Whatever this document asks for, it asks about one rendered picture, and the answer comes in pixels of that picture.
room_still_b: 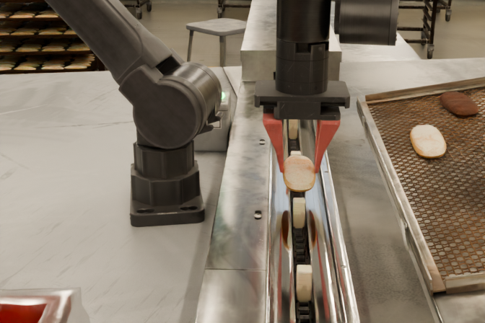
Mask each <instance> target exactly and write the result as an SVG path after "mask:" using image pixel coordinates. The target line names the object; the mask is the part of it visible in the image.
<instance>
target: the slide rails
mask: <svg viewBox="0 0 485 323"><path fill-rule="evenodd" d="M298 131H299V139H300V151H301V156H306V157H307V158H308V159H310V160H311V161H312V163H313V165H314V167H315V139H314V133H313V124H312V120H298ZM282 132H283V151H284V161H285V160H286V159H287V158H288V157H289V156H288V140H287V120H282ZM315 176H316V178H315V184H314V186H313V188H312V189H311V190H309V191H307V192H304V194H305V209H306V217H307V232H308V240H309V248H310V264H311V266H312V280H313V295H314V304H315V318H316V323H343V321H342V316H341V307H340V302H339V297H338V289H337V283H336V274H335V270H334V264H333V255H332V251H331V242H330V237H329V232H328V223H327V218H326V213H325V204H324V199H323V190H322V185H321V180H320V171H319V172H318V173H315ZM269 323H296V318H295V301H294V270H293V253H292V221H291V205H290V189H289V188H288V187H287V186H286V185H285V184H284V180H283V174H282V173H281V172H280V170H279V164H278V160H277V156H276V151H275V149H274V146H272V191H271V277H270V321H269Z"/></svg>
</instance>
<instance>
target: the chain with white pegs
mask: <svg viewBox="0 0 485 323"><path fill-rule="evenodd" d="M297 124H298V120H287V132H288V148H289V157H290V156H291V155H299V156H301V151H299V149H298V140H297ZM290 195H291V211H292V241H293V258H294V289H295V305H296V321H297V323H313V310H312V304H311V302H312V301H311V289H312V266H311V265H308V258H307V242H306V234H305V198H303V197H302V192H295V191H292V190H290Z"/></svg>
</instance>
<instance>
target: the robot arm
mask: <svg viewBox="0 0 485 323"><path fill-rule="evenodd" d="M45 1H46V2H47V3H48V4H49V5H50V6H51V8H52V9H53V10H54V11H55V12H56V13H57V14H58V15H59V16H60V17H61V18H62V19H63V21H65V23H66V24H67V25H68V26H70V28H71V29H72V30H73V31H74V32H75V33H76V34H77V35H78V36H79V37H80V38H81V39H82V40H83V41H84V42H85V43H86V45H87V46H88V47H89V48H90V49H91V50H92V51H93V52H94V54H95V55H96V56H97V57H98V58H99V59H100V60H101V61H102V62H103V64H104V65H105V66H106V68H107V69H108V70H109V72H110V73H111V75H112V77H113V79H114V80H115V82H116V83H117V84H118V85H119V88H118V91H119V92H120V93H121V94H122V95H123V96H124V97H125V98H126V99H127V100H128V101H129V102H130V103H131V104H132V105H133V119H134V123H135V126H136V137H137V141H136V142H135V143H133V147H134V163H133V164H131V181H130V183H131V199H130V213H129V215H130V219H131V225H132V226H134V227H146V226H167V225H178V224H198V223H201V222H203V221H204V214H205V213H204V211H205V208H204V202H203V198H202V194H201V188H200V177H199V170H198V163H197V160H194V140H193V139H194V138H195V137H196V136H197V135H199V134H202V133H206V132H209V131H211V130H213V128H214V126H213V125H209V124H210V123H215V122H217V121H220V120H221V119H222V118H223V117H224V113H223V112H220V111H219V106H220V104H221V102H222V86H221V84H220V81H219V79H218V78H217V75H216V74H215V73H214V72H213V71H212V70H211V69H210V68H208V67H207V66H205V65H203V64H201V63H197V62H192V61H189V62H185V61H184V60H183V59H182V58H181V57H180V56H179V55H178V54H177V53H176V52H175V51H174V49H173V48H168V47H167V46H166V45H165V44H164V43H163V42H162V41H161V40H160V39H159V38H158V37H156V36H154V35H152V34H151V33H150V32H149V31H148V30H147V29H146V28H145V27H144V26H143V25H142V24H141V23H140V22H139V21H138V20H137V19H136V18H135V17H134V16H133V15H132V14H131V13H130V12H129V11H128V10H127V8H125V6H124V5H122V3H120V2H119V0H45ZM399 4H400V0H335V13H334V34H335V35H339V42H340V43H341V44H357V45H387V46H396V40H397V34H396V33H397V24H398V15H399V12H398V6H399ZM330 24H331V0H277V5H276V80H258V81H256V83H255V94H254V106H255V107H260V105H263V125H264V127H265V129H266V132H267V134H268V136H269V138H270V140H271V142H272V144H273V146H274V149H275V151H276V156H277V160H278V164H279V170H280V172H281V173H283V170H284V151H283V132H282V120H317V128H316V139H315V173H318V172H319V169H320V165H321V162H322V159H323V155H324V153H325V150H326V149H327V147H328V145H329V143H330V142H331V140H332V138H333V137H334V135H335V133H336V131H337V130H338V127H339V126H340V123H341V113H340V110H339V107H345V109H348V108H350V93H349V90H348V88H347V85H346V82H345V81H328V59H329V42H330V41H329V38H330Z"/></svg>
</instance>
